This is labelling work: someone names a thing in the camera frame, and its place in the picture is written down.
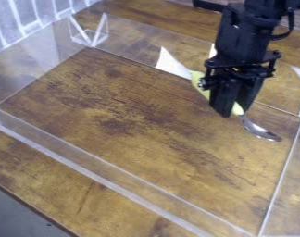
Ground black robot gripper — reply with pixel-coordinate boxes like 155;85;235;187
201;6;282;118

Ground green handled metal spoon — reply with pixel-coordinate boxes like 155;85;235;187
190;70;282;142

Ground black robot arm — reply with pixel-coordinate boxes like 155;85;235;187
191;0;300;118

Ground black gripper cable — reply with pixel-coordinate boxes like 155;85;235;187
267;6;295;42

